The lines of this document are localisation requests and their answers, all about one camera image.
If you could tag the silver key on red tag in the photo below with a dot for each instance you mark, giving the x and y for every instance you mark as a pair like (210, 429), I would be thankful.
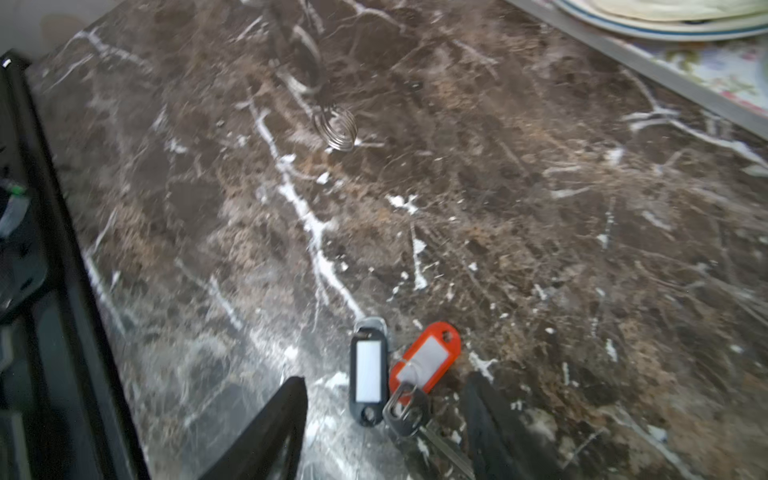
(407, 413)

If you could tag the red key tag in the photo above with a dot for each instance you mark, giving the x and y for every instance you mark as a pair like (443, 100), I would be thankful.
(428, 359)

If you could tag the white plate with red text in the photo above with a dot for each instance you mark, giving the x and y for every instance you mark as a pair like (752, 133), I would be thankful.
(676, 31)

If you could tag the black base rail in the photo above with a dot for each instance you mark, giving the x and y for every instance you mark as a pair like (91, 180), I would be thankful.
(63, 412)

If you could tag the metal keyring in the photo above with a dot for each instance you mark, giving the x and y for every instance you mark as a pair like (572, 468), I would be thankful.
(336, 126)

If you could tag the pale green toy cabbage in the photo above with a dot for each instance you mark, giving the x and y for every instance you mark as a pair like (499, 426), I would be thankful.
(681, 10)

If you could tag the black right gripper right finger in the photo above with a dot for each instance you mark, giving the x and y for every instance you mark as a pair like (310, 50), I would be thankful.
(500, 445)

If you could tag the floral rectangular tray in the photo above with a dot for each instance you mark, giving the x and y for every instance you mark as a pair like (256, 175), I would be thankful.
(727, 77)

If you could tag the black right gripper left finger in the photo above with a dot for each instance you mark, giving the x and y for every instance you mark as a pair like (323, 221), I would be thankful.
(270, 446)

